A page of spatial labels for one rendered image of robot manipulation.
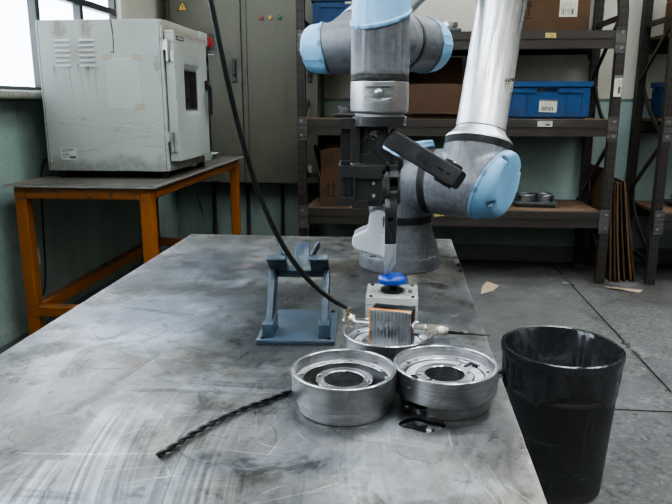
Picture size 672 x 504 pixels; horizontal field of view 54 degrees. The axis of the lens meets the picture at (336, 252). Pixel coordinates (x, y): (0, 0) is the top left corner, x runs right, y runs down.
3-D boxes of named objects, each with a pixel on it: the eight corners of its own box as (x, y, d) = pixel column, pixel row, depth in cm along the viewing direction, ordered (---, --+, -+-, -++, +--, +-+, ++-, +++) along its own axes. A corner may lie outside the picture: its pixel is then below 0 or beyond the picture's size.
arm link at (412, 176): (387, 205, 131) (389, 136, 128) (450, 212, 124) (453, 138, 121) (355, 214, 121) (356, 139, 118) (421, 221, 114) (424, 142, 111)
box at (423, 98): (478, 119, 397) (481, 52, 389) (391, 118, 402) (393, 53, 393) (470, 117, 438) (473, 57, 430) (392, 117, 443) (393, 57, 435)
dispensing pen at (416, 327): (489, 348, 74) (346, 333, 79) (491, 313, 73) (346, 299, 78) (487, 355, 72) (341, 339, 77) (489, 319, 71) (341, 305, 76)
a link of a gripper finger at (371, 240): (352, 273, 91) (353, 206, 89) (395, 274, 91) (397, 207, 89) (350, 278, 88) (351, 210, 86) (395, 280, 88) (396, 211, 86)
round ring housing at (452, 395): (441, 434, 61) (443, 393, 60) (372, 394, 69) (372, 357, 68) (518, 405, 67) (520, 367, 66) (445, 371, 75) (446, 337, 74)
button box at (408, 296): (417, 331, 89) (419, 296, 87) (365, 329, 89) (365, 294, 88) (416, 312, 96) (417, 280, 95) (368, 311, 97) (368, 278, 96)
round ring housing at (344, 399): (304, 436, 61) (304, 395, 60) (283, 389, 70) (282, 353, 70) (411, 422, 63) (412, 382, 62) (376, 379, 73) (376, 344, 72)
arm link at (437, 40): (390, 22, 100) (351, 13, 91) (459, 16, 94) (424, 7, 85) (389, 75, 102) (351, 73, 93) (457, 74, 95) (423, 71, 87)
